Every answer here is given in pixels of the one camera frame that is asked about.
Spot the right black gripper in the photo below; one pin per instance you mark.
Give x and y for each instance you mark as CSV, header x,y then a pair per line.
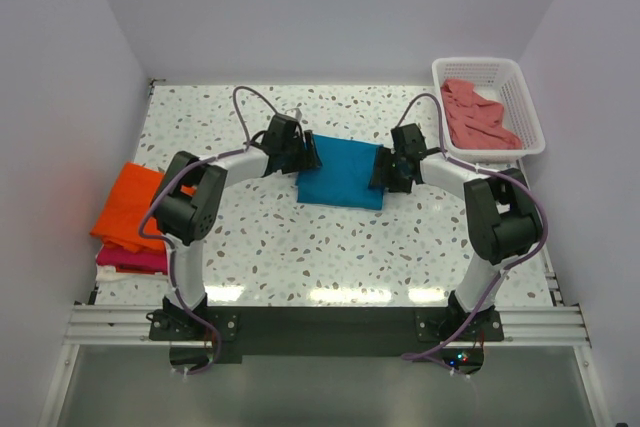
x,y
382,159

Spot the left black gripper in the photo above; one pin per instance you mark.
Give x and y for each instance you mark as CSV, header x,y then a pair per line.
x,y
308,159

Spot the blue t shirt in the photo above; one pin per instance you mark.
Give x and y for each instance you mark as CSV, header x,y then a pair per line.
x,y
343,179

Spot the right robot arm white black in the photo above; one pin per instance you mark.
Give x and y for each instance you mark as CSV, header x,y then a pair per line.
x,y
503,225

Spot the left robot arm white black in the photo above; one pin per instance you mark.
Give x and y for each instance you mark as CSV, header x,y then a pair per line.
x,y
185,208

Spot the salmon pink t shirt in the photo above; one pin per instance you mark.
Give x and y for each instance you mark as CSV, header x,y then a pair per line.
x,y
474,122

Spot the white plastic basket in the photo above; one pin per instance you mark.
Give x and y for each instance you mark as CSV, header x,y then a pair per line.
x,y
500,80

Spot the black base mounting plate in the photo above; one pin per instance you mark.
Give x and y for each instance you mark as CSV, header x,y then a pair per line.
x,y
228,335

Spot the magenta folded t shirt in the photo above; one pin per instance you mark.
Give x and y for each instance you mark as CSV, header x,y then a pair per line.
x,y
124,261

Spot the orange folded t shirt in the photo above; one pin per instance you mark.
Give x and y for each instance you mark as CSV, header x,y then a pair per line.
x,y
127,203

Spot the white folded t shirt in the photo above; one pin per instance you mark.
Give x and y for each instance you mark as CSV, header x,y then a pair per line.
x,y
111,274

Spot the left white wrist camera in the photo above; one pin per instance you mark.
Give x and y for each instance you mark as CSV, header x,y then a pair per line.
x,y
296,114

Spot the aluminium rail frame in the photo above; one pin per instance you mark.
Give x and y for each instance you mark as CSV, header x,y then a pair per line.
x,y
126,325

